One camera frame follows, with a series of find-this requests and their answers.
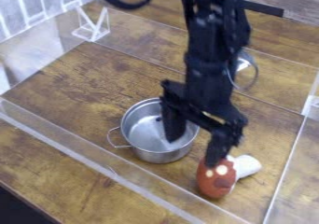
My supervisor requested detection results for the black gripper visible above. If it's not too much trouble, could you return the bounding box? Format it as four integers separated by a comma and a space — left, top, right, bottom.
160, 53, 248, 167

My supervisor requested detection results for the silver metal pot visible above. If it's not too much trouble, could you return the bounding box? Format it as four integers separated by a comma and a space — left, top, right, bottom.
106, 97, 198, 163

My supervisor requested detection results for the red plush mushroom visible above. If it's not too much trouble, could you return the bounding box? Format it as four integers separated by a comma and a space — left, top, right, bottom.
197, 155, 261, 199

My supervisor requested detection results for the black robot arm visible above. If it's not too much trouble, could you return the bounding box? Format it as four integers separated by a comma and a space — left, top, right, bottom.
160, 0, 250, 167

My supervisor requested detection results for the clear acrylic right barrier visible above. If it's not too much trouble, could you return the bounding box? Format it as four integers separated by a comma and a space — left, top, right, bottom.
262, 72, 319, 224

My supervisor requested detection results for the clear acrylic barrier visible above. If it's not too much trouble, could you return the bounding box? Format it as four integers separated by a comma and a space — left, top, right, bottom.
262, 72, 319, 224
0, 97, 250, 224

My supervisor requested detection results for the clear acrylic front barrier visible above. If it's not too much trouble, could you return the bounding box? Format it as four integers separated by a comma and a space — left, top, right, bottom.
0, 97, 250, 224

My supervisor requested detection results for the black bar on table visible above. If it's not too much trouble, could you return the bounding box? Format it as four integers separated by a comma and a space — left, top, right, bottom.
242, 0, 284, 17

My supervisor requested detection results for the clear acrylic triangle stand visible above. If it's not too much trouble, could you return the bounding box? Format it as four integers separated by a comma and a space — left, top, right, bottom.
72, 7, 110, 42

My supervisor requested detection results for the spoon with green handle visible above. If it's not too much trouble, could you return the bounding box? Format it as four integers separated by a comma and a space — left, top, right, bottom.
230, 51, 253, 73

